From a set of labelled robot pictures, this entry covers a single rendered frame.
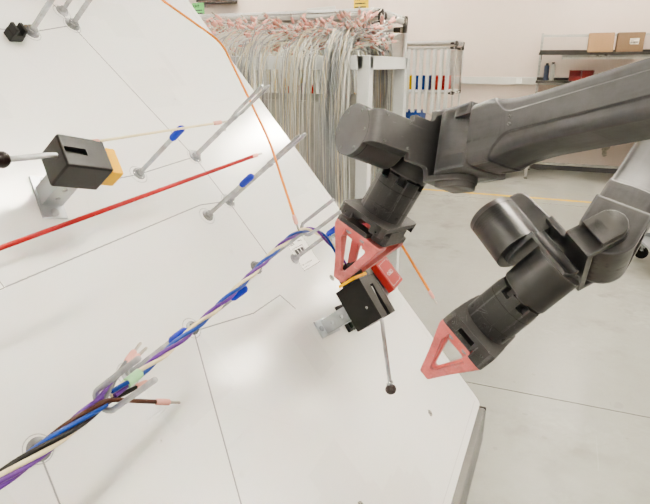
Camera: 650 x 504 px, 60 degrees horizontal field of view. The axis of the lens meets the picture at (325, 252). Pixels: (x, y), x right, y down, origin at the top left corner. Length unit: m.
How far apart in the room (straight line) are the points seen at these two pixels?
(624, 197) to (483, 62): 8.14
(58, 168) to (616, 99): 0.44
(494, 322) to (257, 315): 0.27
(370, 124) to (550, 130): 0.18
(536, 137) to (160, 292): 0.38
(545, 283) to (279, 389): 0.30
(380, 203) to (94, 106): 0.35
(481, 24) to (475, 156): 8.24
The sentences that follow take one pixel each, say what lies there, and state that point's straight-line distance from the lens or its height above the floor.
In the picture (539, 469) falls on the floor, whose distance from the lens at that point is 2.37.
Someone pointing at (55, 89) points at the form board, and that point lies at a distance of 0.70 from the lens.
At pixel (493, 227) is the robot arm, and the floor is 1.25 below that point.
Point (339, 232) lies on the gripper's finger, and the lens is 0.68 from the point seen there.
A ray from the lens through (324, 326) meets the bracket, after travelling 0.74.
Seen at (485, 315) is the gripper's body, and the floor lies 1.16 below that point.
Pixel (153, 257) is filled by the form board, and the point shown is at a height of 1.23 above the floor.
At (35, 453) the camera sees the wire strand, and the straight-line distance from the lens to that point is 0.36.
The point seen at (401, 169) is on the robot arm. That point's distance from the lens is 0.65.
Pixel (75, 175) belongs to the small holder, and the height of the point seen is 1.33.
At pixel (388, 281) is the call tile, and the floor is 1.10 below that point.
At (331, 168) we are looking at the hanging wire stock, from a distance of 1.32.
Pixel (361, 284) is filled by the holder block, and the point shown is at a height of 1.16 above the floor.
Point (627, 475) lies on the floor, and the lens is 2.46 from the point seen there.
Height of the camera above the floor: 1.42
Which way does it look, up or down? 18 degrees down
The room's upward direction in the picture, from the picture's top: straight up
